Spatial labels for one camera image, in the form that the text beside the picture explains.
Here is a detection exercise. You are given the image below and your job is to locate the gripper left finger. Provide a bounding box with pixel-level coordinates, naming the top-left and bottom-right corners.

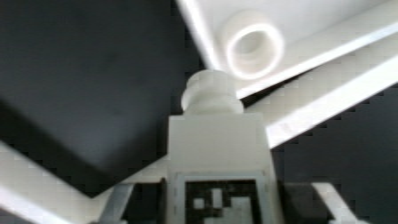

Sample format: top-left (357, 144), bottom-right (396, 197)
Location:
top-left (88, 181), bottom-right (166, 224)

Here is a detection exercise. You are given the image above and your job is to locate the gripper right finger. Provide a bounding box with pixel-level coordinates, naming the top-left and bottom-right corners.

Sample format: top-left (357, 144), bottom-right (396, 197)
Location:
top-left (278, 182), bottom-right (371, 224)

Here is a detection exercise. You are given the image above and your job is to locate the white table leg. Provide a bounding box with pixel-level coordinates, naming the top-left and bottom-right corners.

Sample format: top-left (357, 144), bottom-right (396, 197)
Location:
top-left (165, 70), bottom-right (284, 224)

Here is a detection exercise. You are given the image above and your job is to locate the white square table top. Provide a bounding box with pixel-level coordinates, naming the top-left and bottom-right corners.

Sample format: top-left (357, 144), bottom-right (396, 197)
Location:
top-left (174, 0), bottom-right (398, 97)

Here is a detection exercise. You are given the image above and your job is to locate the white L-shaped fence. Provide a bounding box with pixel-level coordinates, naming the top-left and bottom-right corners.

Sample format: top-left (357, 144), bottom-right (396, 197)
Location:
top-left (0, 53), bottom-right (398, 224)

